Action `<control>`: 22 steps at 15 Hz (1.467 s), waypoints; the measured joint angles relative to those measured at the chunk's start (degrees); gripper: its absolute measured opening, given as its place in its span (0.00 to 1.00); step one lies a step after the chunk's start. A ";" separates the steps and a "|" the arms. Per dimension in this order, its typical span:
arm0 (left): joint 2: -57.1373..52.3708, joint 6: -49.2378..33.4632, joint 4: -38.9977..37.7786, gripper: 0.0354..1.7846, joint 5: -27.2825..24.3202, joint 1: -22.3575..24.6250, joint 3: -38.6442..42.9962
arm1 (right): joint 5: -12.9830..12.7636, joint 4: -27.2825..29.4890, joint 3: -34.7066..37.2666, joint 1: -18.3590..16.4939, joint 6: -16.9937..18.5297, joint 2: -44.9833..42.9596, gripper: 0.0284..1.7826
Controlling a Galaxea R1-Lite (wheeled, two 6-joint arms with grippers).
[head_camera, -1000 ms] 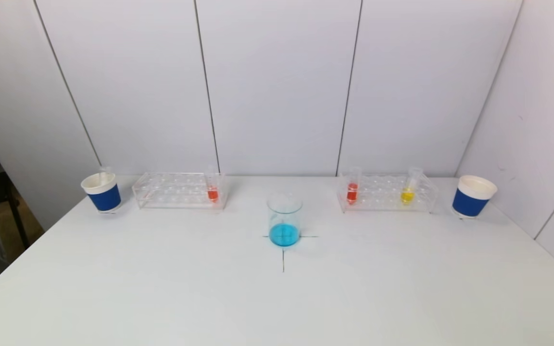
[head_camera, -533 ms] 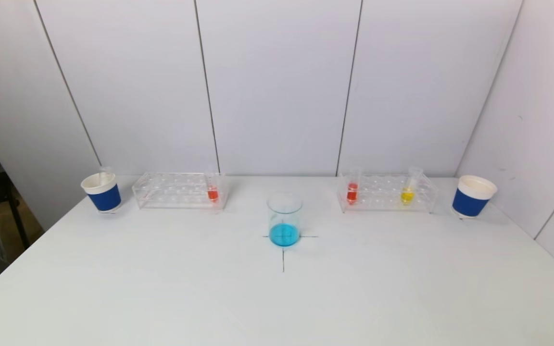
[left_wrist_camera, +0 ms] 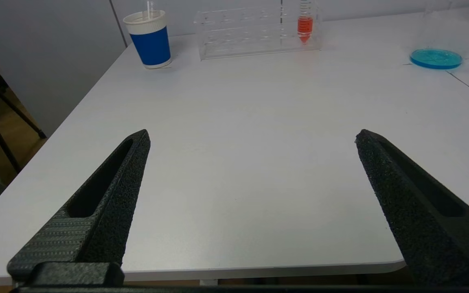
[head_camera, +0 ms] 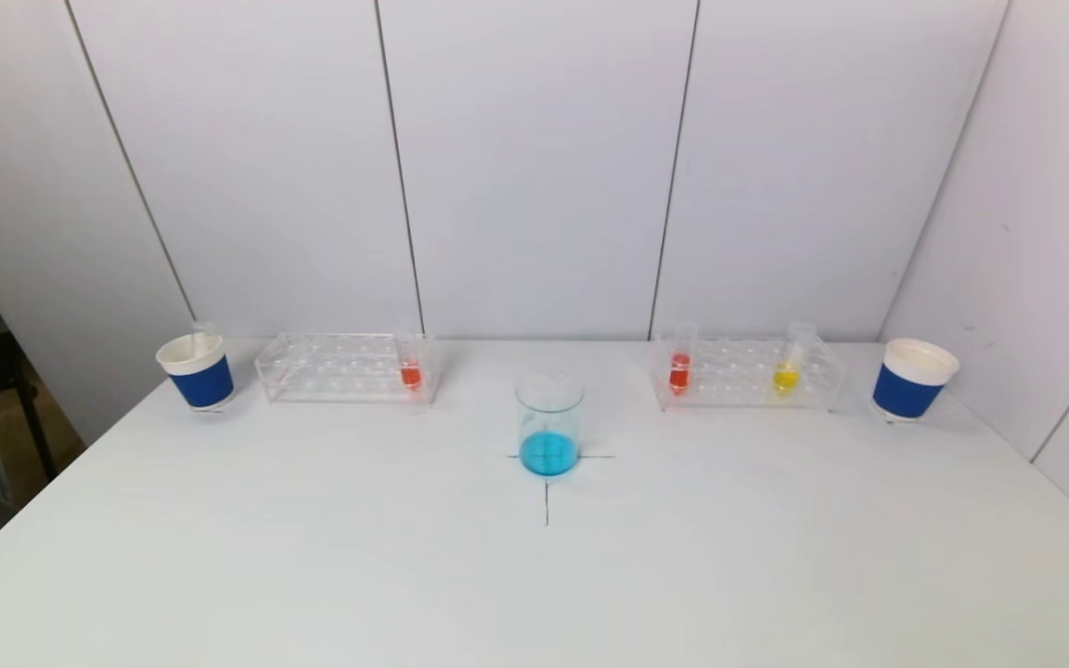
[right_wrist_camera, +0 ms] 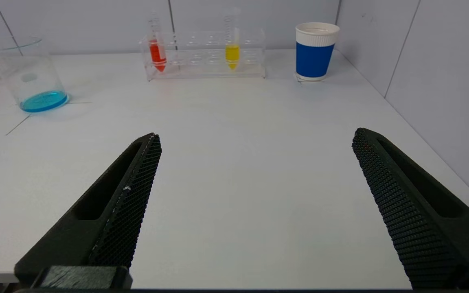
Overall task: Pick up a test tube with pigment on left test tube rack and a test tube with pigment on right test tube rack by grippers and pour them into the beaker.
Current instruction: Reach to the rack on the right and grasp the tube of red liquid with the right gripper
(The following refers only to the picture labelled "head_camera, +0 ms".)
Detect red pigment test tube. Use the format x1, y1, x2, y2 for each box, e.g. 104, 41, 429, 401
664, 322, 701, 397

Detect clear glass beaker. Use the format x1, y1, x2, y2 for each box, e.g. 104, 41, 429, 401
514, 371, 586, 479

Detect orange-red pigment test tube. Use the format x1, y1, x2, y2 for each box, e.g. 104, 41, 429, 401
391, 318, 426, 392

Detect clear acrylic test tube rack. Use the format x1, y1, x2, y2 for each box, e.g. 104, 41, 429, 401
254, 332, 443, 406
650, 332, 849, 413

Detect yellow pigment test tube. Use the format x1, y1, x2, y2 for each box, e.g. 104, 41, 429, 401
772, 321, 819, 397

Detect blue white paper cup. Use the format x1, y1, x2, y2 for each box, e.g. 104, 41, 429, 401
156, 331, 236, 412
871, 338, 960, 423

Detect black metal stand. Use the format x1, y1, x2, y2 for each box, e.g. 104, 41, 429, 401
0, 332, 58, 482

